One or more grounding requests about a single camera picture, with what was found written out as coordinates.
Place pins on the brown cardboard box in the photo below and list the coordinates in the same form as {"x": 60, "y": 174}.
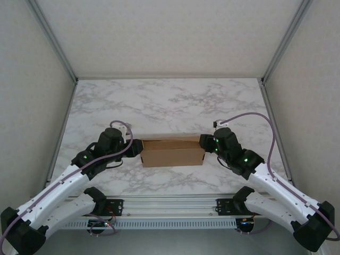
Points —
{"x": 172, "y": 156}

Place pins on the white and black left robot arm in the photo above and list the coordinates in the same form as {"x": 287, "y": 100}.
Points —
{"x": 53, "y": 191}

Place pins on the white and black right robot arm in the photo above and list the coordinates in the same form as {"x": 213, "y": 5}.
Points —
{"x": 279, "y": 191}

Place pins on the small controller circuit board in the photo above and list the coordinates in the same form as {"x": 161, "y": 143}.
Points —
{"x": 245, "y": 224}
{"x": 99, "y": 225}

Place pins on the grey metal shelf panel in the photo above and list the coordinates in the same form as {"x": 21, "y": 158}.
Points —
{"x": 170, "y": 243}

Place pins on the aluminium table side rail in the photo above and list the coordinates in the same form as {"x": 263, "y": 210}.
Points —
{"x": 266, "y": 98}
{"x": 63, "y": 127}

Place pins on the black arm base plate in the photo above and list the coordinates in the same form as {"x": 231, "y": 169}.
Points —
{"x": 117, "y": 204}
{"x": 224, "y": 205}

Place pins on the wide aluminium mounting rail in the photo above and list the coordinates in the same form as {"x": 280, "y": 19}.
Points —
{"x": 170, "y": 205}

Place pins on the thin aluminium table edge rail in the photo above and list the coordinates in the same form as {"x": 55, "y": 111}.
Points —
{"x": 170, "y": 78}

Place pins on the aluminium frame post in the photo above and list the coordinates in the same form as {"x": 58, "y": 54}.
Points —
{"x": 55, "y": 40}
{"x": 284, "y": 40}

